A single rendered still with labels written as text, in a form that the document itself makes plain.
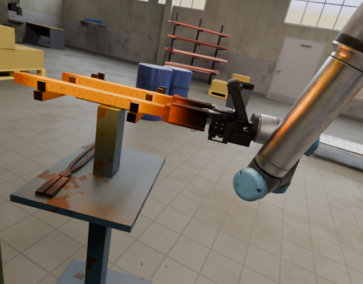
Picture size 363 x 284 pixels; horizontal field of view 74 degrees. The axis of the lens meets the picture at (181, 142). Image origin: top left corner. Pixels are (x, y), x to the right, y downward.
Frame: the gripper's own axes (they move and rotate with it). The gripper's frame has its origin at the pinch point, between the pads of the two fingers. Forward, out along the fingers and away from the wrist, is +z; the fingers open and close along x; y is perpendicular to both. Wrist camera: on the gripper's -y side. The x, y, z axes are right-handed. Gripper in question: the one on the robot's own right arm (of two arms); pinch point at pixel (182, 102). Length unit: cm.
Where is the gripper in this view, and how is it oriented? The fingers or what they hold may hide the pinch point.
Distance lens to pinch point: 64.5
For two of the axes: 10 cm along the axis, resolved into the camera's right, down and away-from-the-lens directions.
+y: -2.0, 9.2, 3.5
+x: 1.5, -3.3, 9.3
